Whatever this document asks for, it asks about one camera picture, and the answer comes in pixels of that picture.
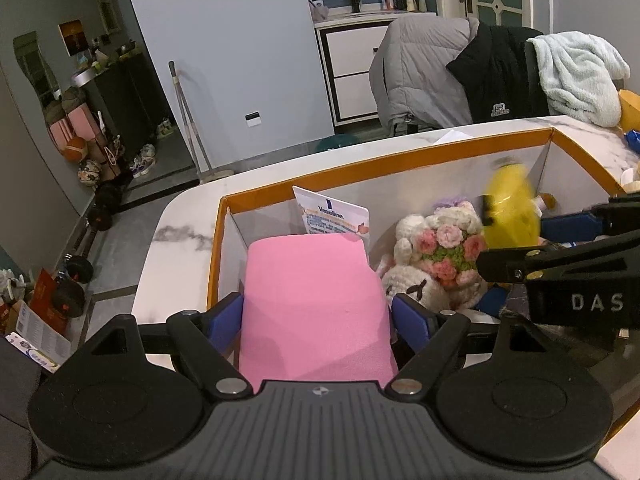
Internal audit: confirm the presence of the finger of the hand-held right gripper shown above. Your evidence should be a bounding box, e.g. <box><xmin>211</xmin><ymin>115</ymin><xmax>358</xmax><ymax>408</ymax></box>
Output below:
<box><xmin>475</xmin><ymin>230</ymin><xmax>640</xmax><ymax>284</ymax></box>
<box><xmin>538</xmin><ymin>194</ymin><xmax>640</xmax><ymax>242</ymax></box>

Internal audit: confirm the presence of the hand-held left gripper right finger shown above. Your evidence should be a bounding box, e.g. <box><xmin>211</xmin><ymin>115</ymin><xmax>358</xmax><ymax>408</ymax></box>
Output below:
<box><xmin>385</xmin><ymin>294</ymin><xmax>568</xmax><ymax>397</ymax></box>

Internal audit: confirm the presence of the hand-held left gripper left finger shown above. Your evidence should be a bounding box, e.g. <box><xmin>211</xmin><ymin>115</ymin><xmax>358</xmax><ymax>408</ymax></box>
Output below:
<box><xmin>80</xmin><ymin>291</ymin><xmax>253</xmax><ymax>401</ymax></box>

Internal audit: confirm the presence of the white crochet sheep plush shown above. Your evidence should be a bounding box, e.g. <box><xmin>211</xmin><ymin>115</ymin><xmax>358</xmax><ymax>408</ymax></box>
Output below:
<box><xmin>377</xmin><ymin>200</ymin><xmax>488</xmax><ymax>311</ymax></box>

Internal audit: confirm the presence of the yellow plush toy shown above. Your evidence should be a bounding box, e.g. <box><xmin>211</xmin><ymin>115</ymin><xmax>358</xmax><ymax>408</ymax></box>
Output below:
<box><xmin>481</xmin><ymin>157</ymin><xmax>544</xmax><ymax>251</ymax></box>

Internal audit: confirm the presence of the pink foam block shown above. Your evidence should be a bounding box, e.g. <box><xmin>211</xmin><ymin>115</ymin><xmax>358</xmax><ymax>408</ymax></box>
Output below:
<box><xmin>239</xmin><ymin>232</ymin><xmax>399</xmax><ymax>395</ymax></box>

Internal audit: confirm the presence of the white lotion tube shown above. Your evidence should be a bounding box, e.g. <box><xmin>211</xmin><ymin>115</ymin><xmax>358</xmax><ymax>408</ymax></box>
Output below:
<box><xmin>292</xmin><ymin>186</ymin><xmax>371</xmax><ymax>236</ymax></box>

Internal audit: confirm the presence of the orange storage box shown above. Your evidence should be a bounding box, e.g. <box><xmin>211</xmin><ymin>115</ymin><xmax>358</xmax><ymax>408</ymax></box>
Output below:
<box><xmin>206</xmin><ymin>127</ymin><xmax>632</xmax><ymax>426</ymax></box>

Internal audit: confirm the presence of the white paper sheet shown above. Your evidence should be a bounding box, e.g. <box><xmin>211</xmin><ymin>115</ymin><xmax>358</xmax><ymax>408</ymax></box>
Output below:
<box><xmin>432</xmin><ymin>129</ymin><xmax>476</xmax><ymax>145</ymax></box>

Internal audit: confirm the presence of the light blue fleece blanket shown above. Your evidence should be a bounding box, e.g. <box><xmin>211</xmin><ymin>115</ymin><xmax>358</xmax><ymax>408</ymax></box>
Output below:
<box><xmin>525</xmin><ymin>31</ymin><xmax>631</xmax><ymax>127</ymax></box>

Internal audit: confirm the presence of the black dumbbell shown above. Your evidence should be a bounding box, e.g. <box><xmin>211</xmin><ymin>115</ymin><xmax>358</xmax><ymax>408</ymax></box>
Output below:
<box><xmin>49</xmin><ymin>282</ymin><xmax>87</xmax><ymax>319</ymax></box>
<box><xmin>61</xmin><ymin>206</ymin><xmax>115</xmax><ymax>284</ymax></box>

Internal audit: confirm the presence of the black jacket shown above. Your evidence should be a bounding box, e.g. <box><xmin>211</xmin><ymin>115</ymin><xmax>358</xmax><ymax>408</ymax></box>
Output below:
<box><xmin>446</xmin><ymin>21</ymin><xmax>551</xmax><ymax>126</ymax></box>

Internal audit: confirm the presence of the red cardboard box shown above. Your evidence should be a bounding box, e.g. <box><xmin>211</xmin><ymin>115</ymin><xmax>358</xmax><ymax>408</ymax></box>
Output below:
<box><xmin>27</xmin><ymin>268</ymin><xmax>69</xmax><ymax>336</ymax></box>

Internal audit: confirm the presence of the white cardboard box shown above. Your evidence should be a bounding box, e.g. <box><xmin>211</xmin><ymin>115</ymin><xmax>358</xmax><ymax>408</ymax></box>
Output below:
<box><xmin>15</xmin><ymin>300</ymin><xmax>71</xmax><ymax>367</ymax></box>

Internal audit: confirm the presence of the green round stool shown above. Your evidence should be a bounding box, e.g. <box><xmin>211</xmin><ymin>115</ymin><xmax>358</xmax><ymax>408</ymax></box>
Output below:
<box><xmin>316</xmin><ymin>133</ymin><xmax>359</xmax><ymax>152</ymax></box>

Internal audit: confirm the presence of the white printed packet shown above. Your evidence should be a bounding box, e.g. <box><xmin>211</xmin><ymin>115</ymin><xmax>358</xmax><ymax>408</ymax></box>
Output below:
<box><xmin>5</xmin><ymin>335</ymin><xmax>57</xmax><ymax>374</ymax></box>

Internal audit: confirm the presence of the patterned ball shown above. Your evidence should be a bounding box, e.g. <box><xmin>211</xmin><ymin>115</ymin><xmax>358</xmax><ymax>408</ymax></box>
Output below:
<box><xmin>77</xmin><ymin>159</ymin><xmax>104</xmax><ymax>187</ymax></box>

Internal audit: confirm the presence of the grey padded jacket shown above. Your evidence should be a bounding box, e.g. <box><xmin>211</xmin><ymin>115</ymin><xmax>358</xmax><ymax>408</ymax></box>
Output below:
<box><xmin>368</xmin><ymin>14</ymin><xmax>483</xmax><ymax>136</ymax></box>

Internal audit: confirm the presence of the orange basketball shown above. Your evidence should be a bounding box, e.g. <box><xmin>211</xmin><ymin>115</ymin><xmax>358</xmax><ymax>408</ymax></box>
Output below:
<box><xmin>65</xmin><ymin>136</ymin><xmax>89</xmax><ymax>163</ymax></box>

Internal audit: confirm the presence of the dark grey seat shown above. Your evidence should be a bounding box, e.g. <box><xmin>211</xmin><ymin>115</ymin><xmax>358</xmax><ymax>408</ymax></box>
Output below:
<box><xmin>0</xmin><ymin>345</ymin><xmax>42</xmax><ymax>480</ymax></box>

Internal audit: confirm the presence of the black cabinet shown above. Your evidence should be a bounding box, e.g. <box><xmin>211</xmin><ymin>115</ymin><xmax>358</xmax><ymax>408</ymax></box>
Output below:
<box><xmin>82</xmin><ymin>52</ymin><xmax>174</xmax><ymax>171</ymax></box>

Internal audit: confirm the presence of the pink rolled mat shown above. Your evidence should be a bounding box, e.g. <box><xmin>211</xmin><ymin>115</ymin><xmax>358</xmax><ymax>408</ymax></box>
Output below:
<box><xmin>47</xmin><ymin>119</ymin><xmax>69</xmax><ymax>156</ymax></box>
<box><xmin>67</xmin><ymin>106</ymin><xmax>99</xmax><ymax>142</ymax></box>

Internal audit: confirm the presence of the white drawer cabinet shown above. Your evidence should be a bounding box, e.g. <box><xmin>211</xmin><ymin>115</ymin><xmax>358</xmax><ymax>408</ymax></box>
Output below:
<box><xmin>315</xmin><ymin>10</ymin><xmax>438</xmax><ymax>128</ymax></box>

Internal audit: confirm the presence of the grey handled mop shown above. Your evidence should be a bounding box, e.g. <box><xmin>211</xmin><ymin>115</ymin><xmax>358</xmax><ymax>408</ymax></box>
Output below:
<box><xmin>168</xmin><ymin>61</ymin><xmax>234</xmax><ymax>182</ymax></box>

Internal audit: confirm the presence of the wavy wall mirror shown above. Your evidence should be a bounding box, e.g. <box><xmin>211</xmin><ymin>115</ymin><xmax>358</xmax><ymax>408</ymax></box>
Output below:
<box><xmin>12</xmin><ymin>31</ymin><xmax>56</xmax><ymax>107</ymax></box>

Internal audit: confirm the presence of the orange wall painting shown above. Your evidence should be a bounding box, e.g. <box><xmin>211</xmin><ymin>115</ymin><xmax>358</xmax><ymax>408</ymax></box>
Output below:
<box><xmin>58</xmin><ymin>20</ymin><xmax>85</xmax><ymax>57</ymax></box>

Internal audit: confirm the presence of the white picture frame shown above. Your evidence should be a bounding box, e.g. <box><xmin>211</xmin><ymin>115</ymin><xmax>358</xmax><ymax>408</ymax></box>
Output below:
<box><xmin>99</xmin><ymin>0</ymin><xmax>121</xmax><ymax>36</ymax></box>

